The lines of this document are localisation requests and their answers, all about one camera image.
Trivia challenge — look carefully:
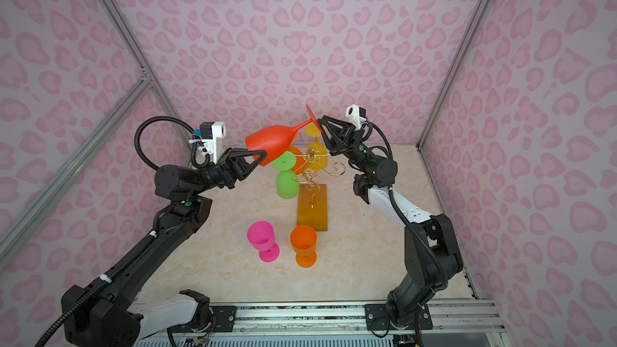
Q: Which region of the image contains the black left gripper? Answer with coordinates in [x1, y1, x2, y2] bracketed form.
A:
[191, 151, 265, 201]

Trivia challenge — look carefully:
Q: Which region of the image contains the red wine glass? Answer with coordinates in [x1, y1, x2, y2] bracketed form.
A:
[245, 106, 317, 166]

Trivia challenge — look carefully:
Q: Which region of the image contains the green wine glass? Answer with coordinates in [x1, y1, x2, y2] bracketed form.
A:
[272, 151, 300, 199]

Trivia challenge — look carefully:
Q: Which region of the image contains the orange wine glass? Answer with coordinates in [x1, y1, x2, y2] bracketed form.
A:
[288, 146, 306, 174]
[290, 225, 318, 268]

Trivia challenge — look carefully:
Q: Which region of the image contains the pink wine glass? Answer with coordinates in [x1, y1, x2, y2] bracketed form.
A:
[247, 221, 281, 263]

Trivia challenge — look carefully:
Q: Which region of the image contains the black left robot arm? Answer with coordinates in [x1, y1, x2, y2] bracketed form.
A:
[37, 149, 267, 346]

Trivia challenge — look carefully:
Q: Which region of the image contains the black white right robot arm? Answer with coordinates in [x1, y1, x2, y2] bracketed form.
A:
[313, 116, 464, 329]

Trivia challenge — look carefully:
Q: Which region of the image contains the yellow wine glass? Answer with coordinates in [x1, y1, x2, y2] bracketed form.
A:
[305, 123, 329, 171]

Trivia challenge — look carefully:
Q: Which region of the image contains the amber wooden rack base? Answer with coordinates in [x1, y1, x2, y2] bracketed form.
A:
[297, 184, 329, 231]

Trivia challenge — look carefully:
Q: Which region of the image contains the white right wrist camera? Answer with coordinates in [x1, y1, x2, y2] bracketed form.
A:
[345, 104, 368, 131]

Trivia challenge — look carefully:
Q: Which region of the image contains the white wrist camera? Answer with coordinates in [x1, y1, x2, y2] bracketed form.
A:
[189, 121, 227, 163]
[345, 104, 368, 131]

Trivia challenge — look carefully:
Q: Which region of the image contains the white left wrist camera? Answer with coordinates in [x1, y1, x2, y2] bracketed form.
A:
[189, 121, 227, 163]

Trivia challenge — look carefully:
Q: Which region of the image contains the gold wire glass rack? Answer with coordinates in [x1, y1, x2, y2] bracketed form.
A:
[295, 147, 346, 186]

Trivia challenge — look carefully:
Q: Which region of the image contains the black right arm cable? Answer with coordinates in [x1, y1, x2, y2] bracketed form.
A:
[365, 120, 449, 295]

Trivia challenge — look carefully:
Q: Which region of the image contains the aluminium corner frame post left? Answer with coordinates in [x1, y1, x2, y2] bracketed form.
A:
[98, 0, 180, 118]

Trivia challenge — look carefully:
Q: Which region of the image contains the aluminium corner frame post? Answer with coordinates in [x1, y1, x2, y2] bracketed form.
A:
[98, 0, 180, 118]
[416, 0, 495, 152]

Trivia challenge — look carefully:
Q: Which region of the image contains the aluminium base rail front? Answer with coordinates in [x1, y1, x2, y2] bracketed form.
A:
[135, 299, 511, 346]

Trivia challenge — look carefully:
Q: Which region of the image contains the aluminium corner frame post right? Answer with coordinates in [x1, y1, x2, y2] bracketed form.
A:
[416, 0, 495, 152]

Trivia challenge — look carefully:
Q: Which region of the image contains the aluminium diagonal frame bar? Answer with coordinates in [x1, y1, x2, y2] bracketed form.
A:
[1, 75, 151, 270]

